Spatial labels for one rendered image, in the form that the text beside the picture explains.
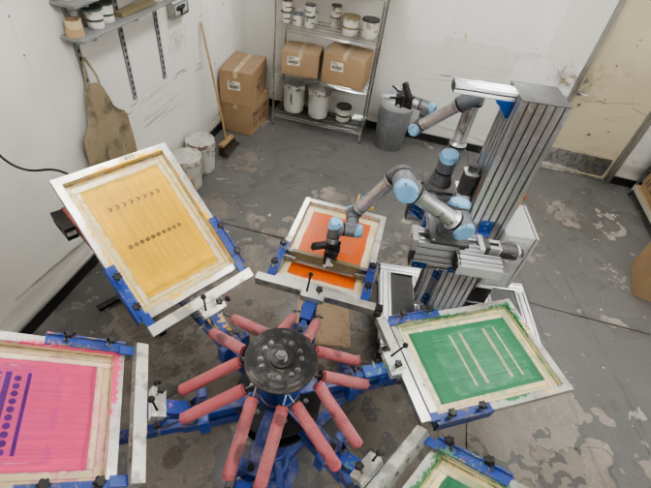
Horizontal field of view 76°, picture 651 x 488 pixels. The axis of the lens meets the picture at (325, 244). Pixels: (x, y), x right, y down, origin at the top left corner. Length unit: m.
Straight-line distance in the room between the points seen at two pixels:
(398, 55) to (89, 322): 4.41
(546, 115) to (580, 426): 2.31
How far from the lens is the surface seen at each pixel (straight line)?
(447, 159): 2.78
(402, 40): 5.60
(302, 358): 1.74
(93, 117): 3.59
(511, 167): 2.50
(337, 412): 1.79
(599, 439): 3.80
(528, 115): 2.36
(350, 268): 2.44
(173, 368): 3.29
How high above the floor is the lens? 2.82
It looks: 44 degrees down
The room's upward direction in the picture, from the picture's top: 9 degrees clockwise
